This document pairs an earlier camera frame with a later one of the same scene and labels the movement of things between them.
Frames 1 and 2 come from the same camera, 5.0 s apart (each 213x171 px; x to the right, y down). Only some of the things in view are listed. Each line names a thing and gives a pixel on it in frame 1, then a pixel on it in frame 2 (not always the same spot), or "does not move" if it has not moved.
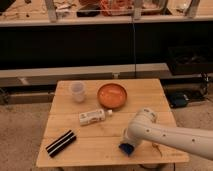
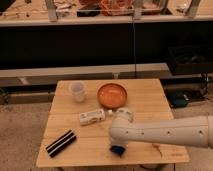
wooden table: [88, 120] does not move
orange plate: [112, 96] does not move
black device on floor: [178, 99] does not move
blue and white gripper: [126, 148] -> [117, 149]
